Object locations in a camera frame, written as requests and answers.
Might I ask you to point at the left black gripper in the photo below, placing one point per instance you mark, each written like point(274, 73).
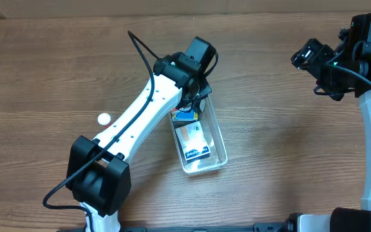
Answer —
point(197, 97)

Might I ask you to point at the blue yellow VapoDrops box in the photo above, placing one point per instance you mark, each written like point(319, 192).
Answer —
point(180, 116)

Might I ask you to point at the white Hansaplast box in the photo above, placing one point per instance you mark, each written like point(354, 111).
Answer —
point(192, 142)

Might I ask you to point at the clear plastic container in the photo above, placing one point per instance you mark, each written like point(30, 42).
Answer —
point(212, 133)

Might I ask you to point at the orange bottle white cap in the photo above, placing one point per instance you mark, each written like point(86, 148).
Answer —
point(104, 119)

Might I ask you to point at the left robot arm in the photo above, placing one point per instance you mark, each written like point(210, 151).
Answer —
point(98, 169)

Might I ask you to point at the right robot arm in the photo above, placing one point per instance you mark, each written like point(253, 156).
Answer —
point(346, 69)

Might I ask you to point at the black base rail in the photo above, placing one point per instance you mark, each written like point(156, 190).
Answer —
point(201, 228)

